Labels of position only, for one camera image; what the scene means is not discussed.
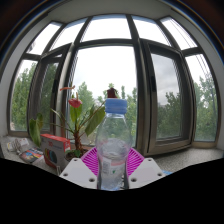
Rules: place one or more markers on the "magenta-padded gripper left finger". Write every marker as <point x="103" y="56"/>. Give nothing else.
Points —
<point x="78" y="172"/>

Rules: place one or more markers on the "small green leafy plant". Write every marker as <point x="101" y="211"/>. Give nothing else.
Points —
<point x="35" y="131"/>

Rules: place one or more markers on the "colourful flat book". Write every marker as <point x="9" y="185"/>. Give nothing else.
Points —
<point x="30" y="155"/>

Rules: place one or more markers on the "red-flowered plant in white pot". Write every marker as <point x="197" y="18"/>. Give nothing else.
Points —
<point x="77" y="115"/>

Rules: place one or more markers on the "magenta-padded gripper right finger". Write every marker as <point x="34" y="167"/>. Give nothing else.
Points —
<point x="146" y="172"/>

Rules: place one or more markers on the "red white box with rings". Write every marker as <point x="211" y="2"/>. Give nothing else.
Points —
<point x="55" y="151"/>

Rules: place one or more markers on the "dark-framed bay window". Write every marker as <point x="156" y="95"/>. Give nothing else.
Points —
<point x="143" y="100"/>

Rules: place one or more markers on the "clear blue-capped water bottle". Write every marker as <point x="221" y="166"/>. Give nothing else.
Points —
<point x="114" y="143"/>

